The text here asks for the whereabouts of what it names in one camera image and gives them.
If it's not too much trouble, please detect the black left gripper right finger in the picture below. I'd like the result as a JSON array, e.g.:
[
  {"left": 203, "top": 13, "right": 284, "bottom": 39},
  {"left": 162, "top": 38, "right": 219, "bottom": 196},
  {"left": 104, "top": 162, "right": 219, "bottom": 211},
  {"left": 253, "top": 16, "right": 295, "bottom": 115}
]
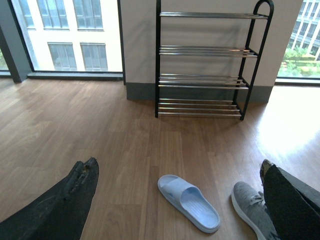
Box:
[{"left": 259, "top": 159, "right": 320, "bottom": 240}]

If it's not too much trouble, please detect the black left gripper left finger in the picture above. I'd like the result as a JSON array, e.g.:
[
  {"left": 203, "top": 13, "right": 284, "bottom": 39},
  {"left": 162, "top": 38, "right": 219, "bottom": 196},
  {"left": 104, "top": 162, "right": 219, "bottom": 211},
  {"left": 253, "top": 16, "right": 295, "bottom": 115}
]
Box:
[{"left": 0, "top": 157, "right": 99, "bottom": 240}]

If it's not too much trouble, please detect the grey knit sneaker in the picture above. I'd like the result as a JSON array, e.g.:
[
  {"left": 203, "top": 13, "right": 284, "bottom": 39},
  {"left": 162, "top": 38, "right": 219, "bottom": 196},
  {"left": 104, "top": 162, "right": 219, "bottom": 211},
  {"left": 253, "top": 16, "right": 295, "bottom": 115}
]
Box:
[{"left": 231, "top": 181, "right": 280, "bottom": 240}]

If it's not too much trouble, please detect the light blue slide slipper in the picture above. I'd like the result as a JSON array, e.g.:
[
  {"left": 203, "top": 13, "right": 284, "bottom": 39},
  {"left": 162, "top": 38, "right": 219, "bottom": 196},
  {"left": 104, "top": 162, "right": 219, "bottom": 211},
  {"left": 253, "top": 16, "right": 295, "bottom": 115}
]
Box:
[{"left": 157, "top": 174, "right": 221, "bottom": 234}]

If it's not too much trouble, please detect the black metal shoe rack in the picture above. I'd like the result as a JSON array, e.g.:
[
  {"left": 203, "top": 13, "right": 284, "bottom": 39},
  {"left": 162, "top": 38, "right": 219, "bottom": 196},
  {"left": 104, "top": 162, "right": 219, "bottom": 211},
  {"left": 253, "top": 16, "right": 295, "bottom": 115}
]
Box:
[{"left": 154, "top": 0, "right": 274, "bottom": 121}]

